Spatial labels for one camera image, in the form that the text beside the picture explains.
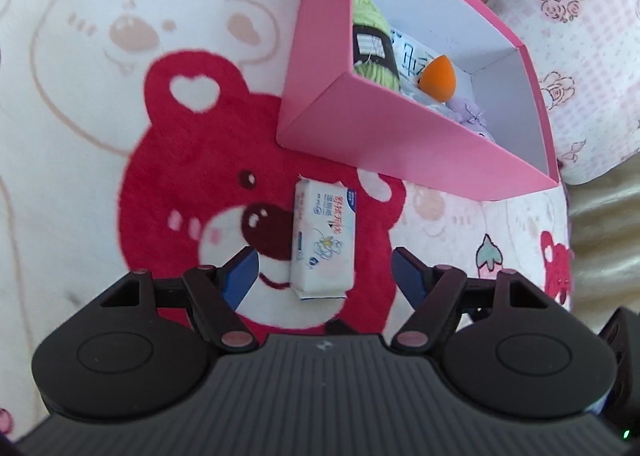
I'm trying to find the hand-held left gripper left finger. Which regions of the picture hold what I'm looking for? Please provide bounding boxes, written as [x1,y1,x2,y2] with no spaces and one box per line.
[100,246,261,352]

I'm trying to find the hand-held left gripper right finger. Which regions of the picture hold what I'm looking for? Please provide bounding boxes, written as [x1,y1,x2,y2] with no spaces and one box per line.
[391,247,551,352]

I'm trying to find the white tissue pack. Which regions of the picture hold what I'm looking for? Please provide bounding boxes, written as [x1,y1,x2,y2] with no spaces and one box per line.
[290,177,360,304]

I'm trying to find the pink cardboard box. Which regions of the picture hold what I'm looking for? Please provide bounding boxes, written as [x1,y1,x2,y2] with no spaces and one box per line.
[276,0,561,201]

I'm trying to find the orange makeup sponge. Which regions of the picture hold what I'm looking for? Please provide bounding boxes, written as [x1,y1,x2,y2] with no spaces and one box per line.
[417,54,455,101]

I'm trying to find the blue tissue pack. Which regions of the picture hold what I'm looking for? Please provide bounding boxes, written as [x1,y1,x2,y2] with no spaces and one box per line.
[390,28,436,86]

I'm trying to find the green yarn ball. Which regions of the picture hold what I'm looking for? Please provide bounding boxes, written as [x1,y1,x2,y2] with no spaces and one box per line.
[351,0,402,91]

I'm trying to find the gold fabric cover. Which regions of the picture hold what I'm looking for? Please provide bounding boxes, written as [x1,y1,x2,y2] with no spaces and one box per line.
[565,156,640,337]

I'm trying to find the purple plush toy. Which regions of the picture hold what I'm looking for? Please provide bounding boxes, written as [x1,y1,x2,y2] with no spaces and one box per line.
[442,96,496,143]

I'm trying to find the bear printed blanket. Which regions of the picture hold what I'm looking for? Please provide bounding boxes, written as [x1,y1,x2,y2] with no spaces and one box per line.
[0,0,573,442]

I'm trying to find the pink floral pillow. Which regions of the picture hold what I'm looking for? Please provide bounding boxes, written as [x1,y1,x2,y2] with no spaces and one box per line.
[486,0,640,187]

